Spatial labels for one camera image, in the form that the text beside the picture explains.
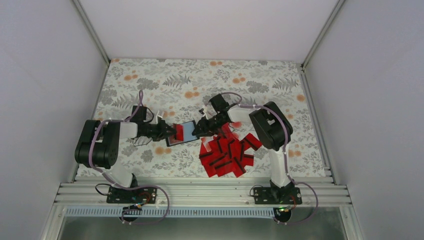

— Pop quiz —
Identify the white red-dot card right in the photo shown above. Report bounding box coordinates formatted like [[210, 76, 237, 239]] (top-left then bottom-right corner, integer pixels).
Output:
[[230, 122, 242, 130]]

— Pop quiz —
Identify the black card holder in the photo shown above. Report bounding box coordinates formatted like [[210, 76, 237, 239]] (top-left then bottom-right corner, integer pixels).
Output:
[[165, 120, 200, 147]]

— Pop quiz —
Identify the red card bottom left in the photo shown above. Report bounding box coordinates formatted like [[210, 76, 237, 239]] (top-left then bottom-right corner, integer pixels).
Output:
[[199, 155, 221, 178]]

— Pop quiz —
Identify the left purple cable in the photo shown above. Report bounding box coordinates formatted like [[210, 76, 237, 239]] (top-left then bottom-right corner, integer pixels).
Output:
[[87, 90, 170, 226]]

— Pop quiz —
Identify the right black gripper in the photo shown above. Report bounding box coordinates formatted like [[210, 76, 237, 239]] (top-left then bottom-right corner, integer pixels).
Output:
[[192, 114, 227, 138]]

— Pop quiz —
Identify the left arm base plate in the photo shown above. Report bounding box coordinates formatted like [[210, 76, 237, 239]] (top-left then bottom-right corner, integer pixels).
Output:
[[106, 187, 158, 205]]

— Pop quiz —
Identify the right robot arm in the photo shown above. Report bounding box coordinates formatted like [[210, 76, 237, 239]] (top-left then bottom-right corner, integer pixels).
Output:
[[192, 94, 295, 204]]

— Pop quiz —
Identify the floral patterned table mat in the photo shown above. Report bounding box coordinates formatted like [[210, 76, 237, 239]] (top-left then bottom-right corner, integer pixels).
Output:
[[94, 58, 326, 178]]

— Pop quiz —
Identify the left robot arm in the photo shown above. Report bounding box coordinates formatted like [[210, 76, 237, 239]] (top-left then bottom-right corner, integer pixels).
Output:
[[74, 105, 178, 203]]

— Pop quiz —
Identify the aluminium rail frame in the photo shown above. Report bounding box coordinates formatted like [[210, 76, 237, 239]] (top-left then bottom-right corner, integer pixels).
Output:
[[41, 171, 363, 240]]

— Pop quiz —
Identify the red card bottom middle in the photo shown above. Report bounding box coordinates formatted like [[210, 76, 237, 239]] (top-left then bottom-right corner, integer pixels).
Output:
[[231, 153, 254, 178]]

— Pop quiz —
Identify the red card right edge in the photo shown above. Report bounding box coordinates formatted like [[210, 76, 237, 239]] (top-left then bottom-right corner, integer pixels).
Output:
[[239, 133, 262, 151]]

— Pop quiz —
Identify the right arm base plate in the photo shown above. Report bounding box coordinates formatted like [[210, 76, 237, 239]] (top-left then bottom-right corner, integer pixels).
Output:
[[251, 186, 303, 205]]

